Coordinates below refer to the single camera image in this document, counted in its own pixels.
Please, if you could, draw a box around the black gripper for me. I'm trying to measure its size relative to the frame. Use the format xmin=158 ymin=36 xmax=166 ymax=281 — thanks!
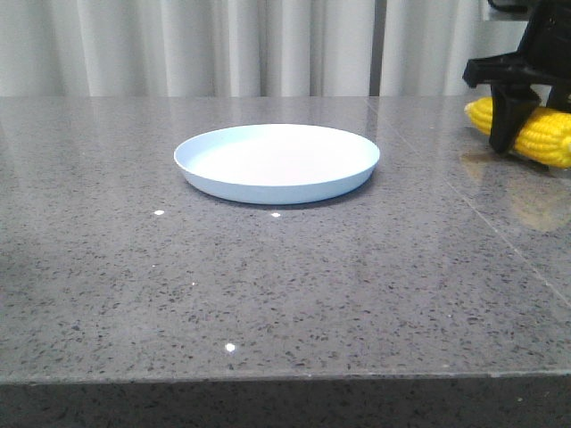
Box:
xmin=462 ymin=1 xmax=571 ymax=153

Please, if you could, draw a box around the yellow corn cob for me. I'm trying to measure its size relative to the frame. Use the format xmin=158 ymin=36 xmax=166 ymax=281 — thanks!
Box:
xmin=464 ymin=97 xmax=571 ymax=169

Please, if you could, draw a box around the light blue round plate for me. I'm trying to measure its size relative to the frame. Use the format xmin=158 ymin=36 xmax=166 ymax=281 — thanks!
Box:
xmin=173 ymin=124 xmax=380 ymax=205

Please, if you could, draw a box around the white curtain right panel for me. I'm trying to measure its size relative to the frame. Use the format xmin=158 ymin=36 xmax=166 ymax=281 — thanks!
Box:
xmin=379 ymin=1 xmax=526 ymax=96

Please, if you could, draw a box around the white curtain panel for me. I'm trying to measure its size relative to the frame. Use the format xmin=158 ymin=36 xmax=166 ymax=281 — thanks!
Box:
xmin=379 ymin=1 xmax=526 ymax=96
xmin=1 ymin=1 xmax=376 ymax=96

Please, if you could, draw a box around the white curtain left panel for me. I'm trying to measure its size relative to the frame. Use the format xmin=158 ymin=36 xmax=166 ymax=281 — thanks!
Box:
xmin=1 ymin=1 xmax=376 ymax=96

